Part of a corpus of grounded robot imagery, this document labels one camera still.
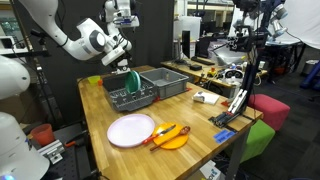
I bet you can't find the grey wire dish drainer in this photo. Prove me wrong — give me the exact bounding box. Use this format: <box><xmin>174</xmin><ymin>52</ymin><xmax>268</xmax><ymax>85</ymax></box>
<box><xmin>102</xmin><ymin>71</ymin><xmax>160</xmax><ymax>113</ymax></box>

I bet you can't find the colourful toy figure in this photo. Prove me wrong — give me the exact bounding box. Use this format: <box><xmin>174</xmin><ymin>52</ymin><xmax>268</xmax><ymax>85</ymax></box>
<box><xmin>206</xmin><ymin>66</ymin><xmax>218</xmax><ymax>78</ymax></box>

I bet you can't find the blue tape patch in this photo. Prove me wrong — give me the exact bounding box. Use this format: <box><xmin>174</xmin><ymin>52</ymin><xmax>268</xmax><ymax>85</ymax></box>
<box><xmin>213</xmin><ymin>129</ymin><xmax>236</xmax><ymax>144</ymax></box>

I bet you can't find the cardboard box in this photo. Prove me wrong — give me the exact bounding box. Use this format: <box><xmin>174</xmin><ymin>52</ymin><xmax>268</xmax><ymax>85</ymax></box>
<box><xmin>0</xmin><ymin>88</ymin><xmax>34</xmax><ymax>124</ymax></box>

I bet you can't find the grey trash can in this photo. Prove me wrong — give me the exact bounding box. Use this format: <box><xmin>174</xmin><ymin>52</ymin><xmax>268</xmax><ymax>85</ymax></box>
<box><xmin>301</xmin><ymin>59</ymin><xmax>320</xmax><ymax>77</ymax></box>

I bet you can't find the white domed device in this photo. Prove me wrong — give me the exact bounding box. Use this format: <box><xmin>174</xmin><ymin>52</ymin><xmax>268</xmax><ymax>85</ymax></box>
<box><xmin>0</xmin><ymin>111</ymin><xmax>51</xmax><ymax>180</ymax></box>

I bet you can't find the white plastic container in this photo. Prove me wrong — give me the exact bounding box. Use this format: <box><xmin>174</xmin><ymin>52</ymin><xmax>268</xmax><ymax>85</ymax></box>
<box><xmin>173</xmin><ymin>15</ymin><xmax>202</xmax><ymax>43</ymax></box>

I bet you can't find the white blue printed box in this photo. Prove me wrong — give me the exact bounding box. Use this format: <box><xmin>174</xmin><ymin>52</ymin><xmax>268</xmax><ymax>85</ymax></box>
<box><xmin>199</xmin><ymin>159</ymin><xmax>223</xmax><ymax>180</ymax></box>

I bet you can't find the wooden background desk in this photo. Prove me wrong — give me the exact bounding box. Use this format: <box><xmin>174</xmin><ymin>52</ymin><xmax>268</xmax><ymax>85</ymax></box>
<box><xmin>160</xmin><ymin>59</ymin><xmax>269</xmax><ymax>90</ymax></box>

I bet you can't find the black power adapter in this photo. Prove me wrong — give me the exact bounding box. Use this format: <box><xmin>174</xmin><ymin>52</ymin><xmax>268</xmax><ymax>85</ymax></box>
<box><xmin>189</xmin><ymin>63</ymin><xmax>203</xmax><ymax>72</ymax></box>

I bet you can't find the light blue plate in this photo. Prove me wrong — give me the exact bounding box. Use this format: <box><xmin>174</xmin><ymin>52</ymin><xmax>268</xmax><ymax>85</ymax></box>
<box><xmin>132</xmin><ymin>70</ymin><xmax>142</xmax><ymax>94</ymax></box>

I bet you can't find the red cup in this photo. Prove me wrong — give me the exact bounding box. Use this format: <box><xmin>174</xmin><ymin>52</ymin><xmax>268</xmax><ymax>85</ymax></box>
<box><xmin>30</xmin><ymin>123</ymin><xmax>55</xmax><ymax>147</ymax></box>

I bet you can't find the wooden spoon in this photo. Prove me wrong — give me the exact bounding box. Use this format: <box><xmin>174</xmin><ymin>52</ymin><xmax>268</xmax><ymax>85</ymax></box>
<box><xmin>149</xmin><ymin>125</ymin><xmax>191</xmax><ymax>152</ymax></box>

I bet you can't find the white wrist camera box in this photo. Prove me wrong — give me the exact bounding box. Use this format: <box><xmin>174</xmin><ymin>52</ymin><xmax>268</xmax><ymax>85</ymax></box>
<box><xmin>100</xmin><ymin>46</ymin><xmax>126</xmax><ymax>67</ymax></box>

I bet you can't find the large lilac plate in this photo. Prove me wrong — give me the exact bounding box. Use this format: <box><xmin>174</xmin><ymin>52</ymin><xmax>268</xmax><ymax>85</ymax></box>
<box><xmin>106</xmin><ymin>113</ymin><xmax>156</xmax><ymax>148</ymax></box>

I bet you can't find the green cube stool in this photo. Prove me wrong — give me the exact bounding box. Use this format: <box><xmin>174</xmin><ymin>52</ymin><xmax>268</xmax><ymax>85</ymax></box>
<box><xmin>239</xmin><ymin>119</ymin><xmax>276</xmax><ymax>164</ymax></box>

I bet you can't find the small white box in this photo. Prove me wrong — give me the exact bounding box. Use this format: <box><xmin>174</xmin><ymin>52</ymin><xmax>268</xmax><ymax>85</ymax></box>
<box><xmin>192</xmin><ymin>90</ymin><xmax>220</xmax><ymax>106</ymax></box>

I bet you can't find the black computer monitor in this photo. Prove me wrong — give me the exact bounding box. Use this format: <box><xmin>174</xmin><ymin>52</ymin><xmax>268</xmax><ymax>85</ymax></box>
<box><xmin>181</xmin><ymin>30</ymin><xmax>192</xmax><ymax>60</ymax></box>

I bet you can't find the black backdrop curtain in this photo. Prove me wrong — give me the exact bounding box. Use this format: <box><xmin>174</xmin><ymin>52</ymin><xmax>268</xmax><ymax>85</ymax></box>
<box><xmin>13</xmin><ymin>0</ymin><xmax>175</xmax><ymax>128</ymax></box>

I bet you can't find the black perforated workbench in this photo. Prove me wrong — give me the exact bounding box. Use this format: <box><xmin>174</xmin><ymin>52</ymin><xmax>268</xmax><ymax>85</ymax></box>
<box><xmin>29</xmin><ymin>123</ymin><xmax>99</xmax><ymax>180</ymax></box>

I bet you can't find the orange handled black tool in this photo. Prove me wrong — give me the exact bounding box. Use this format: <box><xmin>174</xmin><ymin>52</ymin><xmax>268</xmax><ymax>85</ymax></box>
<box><xmin>64</xmin><ymin>129</ymin><xmax>89</xmax><ymax>148</ymax></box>

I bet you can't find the yellow green cup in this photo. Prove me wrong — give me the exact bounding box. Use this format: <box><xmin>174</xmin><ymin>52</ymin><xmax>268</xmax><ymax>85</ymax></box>
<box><xmin>87</xmin><ymin>75</ymin><xmax>102</xmax><ymax>85</ymax></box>

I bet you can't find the pink cube stool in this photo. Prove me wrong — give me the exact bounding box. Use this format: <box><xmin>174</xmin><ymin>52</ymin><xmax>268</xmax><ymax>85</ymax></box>
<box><xmin>248</xmin><ymin>93</ymin><xmax>291</xmax><ymax>132</ymax></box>

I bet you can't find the grey plastic bin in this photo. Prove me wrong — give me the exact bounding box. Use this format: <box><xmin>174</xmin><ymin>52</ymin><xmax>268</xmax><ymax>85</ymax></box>
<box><xmin>139</xmin><ymin>67</ymin><xmax>190</xmax><ymax>100</ymax></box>

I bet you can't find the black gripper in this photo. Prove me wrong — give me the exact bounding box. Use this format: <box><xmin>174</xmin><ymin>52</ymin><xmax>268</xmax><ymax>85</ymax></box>
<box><xmin>111</xmin><ymin>54</ymin><xmax>132</xmax><ymax>72</ymax></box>

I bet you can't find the white fabric sheet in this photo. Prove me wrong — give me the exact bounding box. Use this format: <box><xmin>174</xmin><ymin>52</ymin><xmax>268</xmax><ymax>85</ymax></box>
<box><xmin>283</xmin><ymin>0</ymin><xmax>320</xmax><ymax>51</ymax></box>

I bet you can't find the white equipment case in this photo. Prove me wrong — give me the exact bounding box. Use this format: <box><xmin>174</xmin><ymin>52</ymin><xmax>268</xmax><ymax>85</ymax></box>
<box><xmin>0</xmin><ymin>34</ymin><xmax>31</xmax><ymax>57</ymax></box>

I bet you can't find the black clamped camera stand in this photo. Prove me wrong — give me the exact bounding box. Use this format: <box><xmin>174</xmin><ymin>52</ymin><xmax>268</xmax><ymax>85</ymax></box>
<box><xmin>209</xmin><ymin>24</ymin><xmax>268</xmax><ymax>129</ymax></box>

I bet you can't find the clear plastic tub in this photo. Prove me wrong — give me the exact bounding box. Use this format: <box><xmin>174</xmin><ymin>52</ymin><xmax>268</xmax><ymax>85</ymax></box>
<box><xmin>209</xmin><ymin>41</ymin><xmax>246</xmax><ymax>67</ymax></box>

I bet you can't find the blue metal frame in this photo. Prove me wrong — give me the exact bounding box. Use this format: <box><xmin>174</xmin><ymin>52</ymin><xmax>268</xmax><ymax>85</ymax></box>
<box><xmin>299</xmin><ymin>61</ymin><xmax>320</xmax><ymax>92</ymax></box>

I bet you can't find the grey table leg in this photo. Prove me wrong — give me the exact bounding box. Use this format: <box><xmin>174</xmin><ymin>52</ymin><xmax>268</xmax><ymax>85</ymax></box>
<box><xmin>225</xmin><ymin>128</ymin><xmax>251</xmax><ymax>180</ymax></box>

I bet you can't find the dark green plate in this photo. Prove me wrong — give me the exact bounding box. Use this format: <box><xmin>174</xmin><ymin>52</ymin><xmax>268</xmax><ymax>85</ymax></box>
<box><xmin>124</xmin><ymin>70</ymin><xmax>138</xmax><ymax>94</ymax></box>

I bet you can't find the orange plate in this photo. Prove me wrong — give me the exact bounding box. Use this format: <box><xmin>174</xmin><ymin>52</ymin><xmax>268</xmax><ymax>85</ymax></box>
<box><xmin>152</xmin><ymin>122</ymin><xmax>190</xmax><ymax>150</ymax></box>

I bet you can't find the aluminium bracket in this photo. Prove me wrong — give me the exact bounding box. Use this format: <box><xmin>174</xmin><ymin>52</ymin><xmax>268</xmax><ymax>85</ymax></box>
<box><xmin>37</xmin><ymin>139</ymin><xmax>66</xmax><ymax>165</ymax></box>

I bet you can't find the white round device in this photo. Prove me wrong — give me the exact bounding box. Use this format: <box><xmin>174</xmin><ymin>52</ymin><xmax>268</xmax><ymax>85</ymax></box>
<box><xmin>222</xmin><ymin>68</ymin><xmax>245</xmax><ymax>84</ymax></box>

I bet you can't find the black keyboard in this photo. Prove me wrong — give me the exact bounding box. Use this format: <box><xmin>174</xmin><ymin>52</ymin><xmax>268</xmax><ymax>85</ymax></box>
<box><xmin>190</xmin><ymin>56</ymin><xmax>216</xmax><ymax>66</ymax></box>

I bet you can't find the black camera on tripod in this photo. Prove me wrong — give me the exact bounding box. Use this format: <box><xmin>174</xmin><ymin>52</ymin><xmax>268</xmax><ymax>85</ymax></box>
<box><xmin>11</xmin><ymin>29</ymin><xmax>64</xmax><ymax>128</ymax></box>

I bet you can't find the red handled knife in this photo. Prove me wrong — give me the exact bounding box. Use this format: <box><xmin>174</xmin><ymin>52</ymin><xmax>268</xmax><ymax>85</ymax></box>
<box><xmin>142</xmin><ymin>124</ymin><xmax>177</xmax><ymax>145</ymax></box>

